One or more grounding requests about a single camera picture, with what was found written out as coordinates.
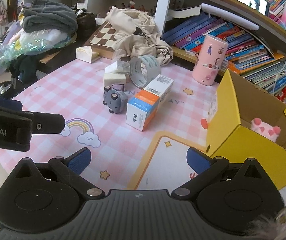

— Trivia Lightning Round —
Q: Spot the white desk lamp bar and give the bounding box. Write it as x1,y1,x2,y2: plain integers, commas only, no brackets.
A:
201,3,260,31

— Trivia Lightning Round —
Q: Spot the white wooden bookshelf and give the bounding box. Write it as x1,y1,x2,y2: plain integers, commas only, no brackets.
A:
20,0,286,63

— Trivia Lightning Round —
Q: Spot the grey toy car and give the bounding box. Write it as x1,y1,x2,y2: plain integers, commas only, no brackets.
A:
103,85,128,114

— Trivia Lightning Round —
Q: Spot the thick open book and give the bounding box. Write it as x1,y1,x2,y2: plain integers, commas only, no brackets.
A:
168,5,201,18

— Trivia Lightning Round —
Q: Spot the beige canvas bag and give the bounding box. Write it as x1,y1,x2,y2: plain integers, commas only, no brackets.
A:
105,6,174,67

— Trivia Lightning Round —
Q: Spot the wooden chessboard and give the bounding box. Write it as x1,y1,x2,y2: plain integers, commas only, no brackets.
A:
85,21,120,58

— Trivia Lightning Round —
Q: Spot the pink plush pig toy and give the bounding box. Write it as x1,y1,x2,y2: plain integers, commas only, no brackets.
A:
250,118,282,143

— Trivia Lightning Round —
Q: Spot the black bag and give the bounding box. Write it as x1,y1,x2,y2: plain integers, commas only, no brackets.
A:
75,9,97,42

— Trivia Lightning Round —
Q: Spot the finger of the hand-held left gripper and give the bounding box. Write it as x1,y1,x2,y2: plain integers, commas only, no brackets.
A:
0,94,23,112
0,109,66,135

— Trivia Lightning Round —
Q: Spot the pink cartoon cylinder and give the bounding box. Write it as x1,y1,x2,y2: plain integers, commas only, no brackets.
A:
192,34,229,87

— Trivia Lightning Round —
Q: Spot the grey folded garment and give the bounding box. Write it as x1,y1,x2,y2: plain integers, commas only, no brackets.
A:
23,0,78,37

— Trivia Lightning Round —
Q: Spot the row of colourful books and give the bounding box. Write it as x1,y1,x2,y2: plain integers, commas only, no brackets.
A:
162,12,286,105

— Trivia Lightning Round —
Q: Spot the grey tape roll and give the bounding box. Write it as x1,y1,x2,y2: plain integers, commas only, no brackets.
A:
129,56,161,88

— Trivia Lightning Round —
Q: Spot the white orange blue toothpaste box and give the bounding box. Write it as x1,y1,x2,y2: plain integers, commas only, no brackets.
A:
126,74,175,132

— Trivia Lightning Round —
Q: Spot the cream paper box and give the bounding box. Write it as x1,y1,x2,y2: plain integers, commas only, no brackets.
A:
76,46,101,63

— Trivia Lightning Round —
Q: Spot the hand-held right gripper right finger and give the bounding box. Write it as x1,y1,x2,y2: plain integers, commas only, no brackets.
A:
172,147,271,200

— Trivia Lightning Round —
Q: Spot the smartphone with lit screen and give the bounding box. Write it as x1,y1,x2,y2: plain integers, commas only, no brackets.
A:
235,0,270,15

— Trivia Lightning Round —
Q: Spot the yellow cardboard box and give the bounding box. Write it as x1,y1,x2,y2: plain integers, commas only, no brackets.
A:
205,69,286,190

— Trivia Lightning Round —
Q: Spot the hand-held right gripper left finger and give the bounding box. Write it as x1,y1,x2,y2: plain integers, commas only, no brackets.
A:
6,147,106,200

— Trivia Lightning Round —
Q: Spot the pink checked table mat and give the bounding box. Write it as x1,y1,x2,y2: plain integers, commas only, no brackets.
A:
0,55,286,230

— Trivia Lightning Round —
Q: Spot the iridescent plastic bag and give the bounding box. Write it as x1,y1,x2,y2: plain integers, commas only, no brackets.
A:
0,29,77,73

